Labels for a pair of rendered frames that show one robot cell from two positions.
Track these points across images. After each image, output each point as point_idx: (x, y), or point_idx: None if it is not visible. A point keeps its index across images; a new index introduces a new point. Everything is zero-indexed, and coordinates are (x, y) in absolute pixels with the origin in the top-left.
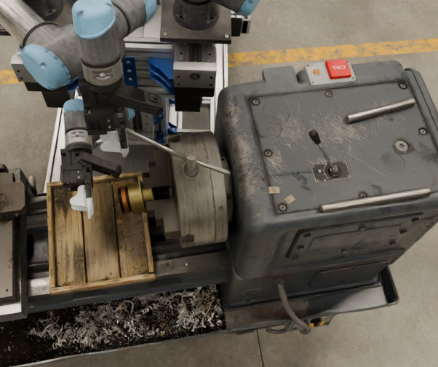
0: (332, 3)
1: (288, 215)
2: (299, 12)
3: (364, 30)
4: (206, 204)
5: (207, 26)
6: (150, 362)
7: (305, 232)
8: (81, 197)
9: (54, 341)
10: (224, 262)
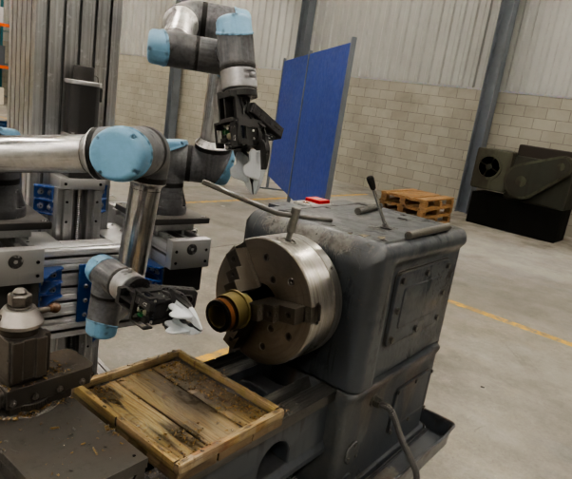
0: (168, 334)
1: (392, 242)
2: (143, 345)
3: (210, 343)
4: (319, 264)
5: (182, 212)
6: None
7: (402, 275)
8: (181, 311)
9: None
10: (328, 391)
